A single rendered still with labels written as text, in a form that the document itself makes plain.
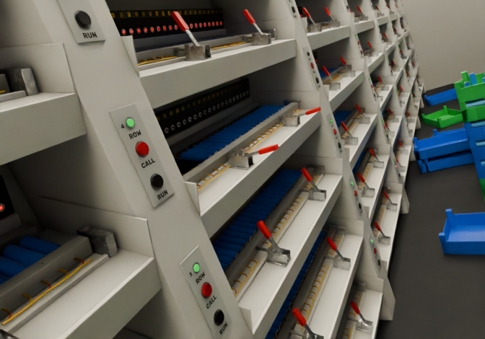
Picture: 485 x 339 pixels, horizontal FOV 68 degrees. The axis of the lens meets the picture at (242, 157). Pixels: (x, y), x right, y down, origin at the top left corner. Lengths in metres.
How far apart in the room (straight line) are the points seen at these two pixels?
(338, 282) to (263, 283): 0.34
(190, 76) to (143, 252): 0.27
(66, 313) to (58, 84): 0.23
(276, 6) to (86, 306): 0.84
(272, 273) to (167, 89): 0.38
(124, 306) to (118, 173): 0.14
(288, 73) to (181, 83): 0.53
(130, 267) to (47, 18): 0.28
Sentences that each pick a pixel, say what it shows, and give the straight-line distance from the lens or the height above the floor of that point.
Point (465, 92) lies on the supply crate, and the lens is 1.59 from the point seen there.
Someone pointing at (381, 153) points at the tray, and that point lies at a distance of 1.77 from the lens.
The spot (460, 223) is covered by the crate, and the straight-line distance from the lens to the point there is 1.71.
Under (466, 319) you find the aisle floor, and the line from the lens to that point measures 1.30.
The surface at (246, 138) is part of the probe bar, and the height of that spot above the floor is 0.75.
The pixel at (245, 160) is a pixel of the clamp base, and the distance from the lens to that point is 0.63.
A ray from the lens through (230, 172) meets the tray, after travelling 0.63.
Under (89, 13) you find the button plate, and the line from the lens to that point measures 0.47.
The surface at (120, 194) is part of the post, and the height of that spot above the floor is 0.79.
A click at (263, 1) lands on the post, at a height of 1.03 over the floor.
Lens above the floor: 0.85
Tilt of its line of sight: 11 degrees down
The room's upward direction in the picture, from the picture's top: 22 degrees counter-clockwise
